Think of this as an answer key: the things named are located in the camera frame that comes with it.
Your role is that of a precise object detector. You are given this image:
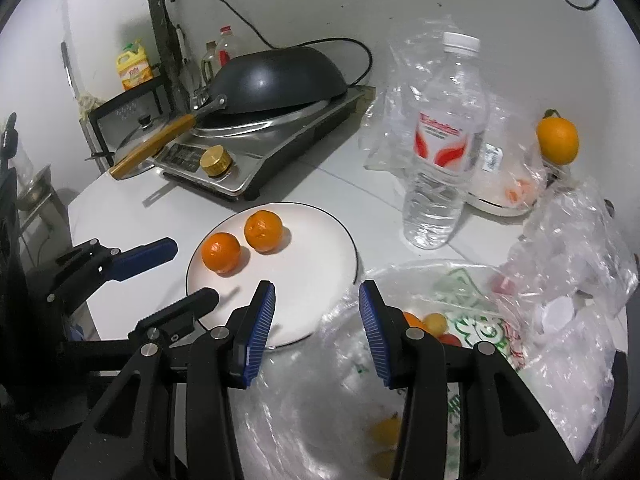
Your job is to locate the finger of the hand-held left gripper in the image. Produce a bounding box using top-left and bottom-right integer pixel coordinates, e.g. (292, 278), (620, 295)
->
(128, 288), (220, 349)
(46, 237), (179, 312)

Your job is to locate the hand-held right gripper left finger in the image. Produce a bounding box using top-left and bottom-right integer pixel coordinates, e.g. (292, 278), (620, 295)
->
(52, 280), (277, 480)

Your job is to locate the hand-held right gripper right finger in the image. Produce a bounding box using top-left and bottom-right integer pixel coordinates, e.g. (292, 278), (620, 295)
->
(358, 280), (592, 480)

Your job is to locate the small yellow fruit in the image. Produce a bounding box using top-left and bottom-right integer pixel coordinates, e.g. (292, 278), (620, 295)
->
(369, 415), (403, 448)
(422, 312), (448, 336)

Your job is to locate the white plate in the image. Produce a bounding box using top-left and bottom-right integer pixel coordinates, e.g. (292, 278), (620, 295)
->
(185, 202), (360, 348)

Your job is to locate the printed plastic bag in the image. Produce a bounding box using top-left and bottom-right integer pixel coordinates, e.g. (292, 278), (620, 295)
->
(235, 259), (531, 480)

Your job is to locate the glass pot lid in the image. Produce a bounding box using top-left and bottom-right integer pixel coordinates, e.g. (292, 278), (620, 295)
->
(114, 112), (173, 171)

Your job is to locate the brass cooker knob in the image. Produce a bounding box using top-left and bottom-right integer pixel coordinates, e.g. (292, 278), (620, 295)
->
(200, 145), (234, 178)

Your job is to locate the metal bowl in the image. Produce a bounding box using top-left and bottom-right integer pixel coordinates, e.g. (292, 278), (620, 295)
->
(15, 165), (53, 211)

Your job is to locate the black kitchen rack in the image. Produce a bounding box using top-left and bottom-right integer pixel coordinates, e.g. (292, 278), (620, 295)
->
(77, 62), (166, 171)

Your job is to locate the white bowl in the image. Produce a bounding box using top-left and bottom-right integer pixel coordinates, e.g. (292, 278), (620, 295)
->
(462, 130), (548, 218)

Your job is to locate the stainless steel gas stove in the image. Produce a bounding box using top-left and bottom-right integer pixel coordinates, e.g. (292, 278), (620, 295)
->
(152, 85), (366, 202)

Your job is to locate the yellow dish soap bottle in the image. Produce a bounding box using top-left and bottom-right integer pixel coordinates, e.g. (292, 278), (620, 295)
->
(116, 40), (153, 92)

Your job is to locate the small glass bottle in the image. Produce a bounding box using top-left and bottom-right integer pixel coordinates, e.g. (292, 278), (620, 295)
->
(201, 41), (219, 83)

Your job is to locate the crumpled clear plastic bag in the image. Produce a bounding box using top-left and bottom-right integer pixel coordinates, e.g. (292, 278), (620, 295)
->
(500, 175), (640, 463)

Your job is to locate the clear water bottle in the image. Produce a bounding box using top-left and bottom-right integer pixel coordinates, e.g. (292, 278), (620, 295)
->
(402, 31), (490, 251)

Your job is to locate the grey vertical pipe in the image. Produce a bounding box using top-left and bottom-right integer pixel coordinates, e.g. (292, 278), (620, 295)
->
(144, 0), (178, 106)

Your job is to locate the orange with leaf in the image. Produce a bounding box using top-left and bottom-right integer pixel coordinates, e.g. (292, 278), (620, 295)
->
(536, 108), (580, 166)

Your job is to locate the black wok with wooden handle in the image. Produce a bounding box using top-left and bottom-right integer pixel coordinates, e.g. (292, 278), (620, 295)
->
(109, 46), (348, 181)

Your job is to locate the black power cable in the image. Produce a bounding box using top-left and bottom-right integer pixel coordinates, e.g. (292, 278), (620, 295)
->
(194, 0), (375, 88)

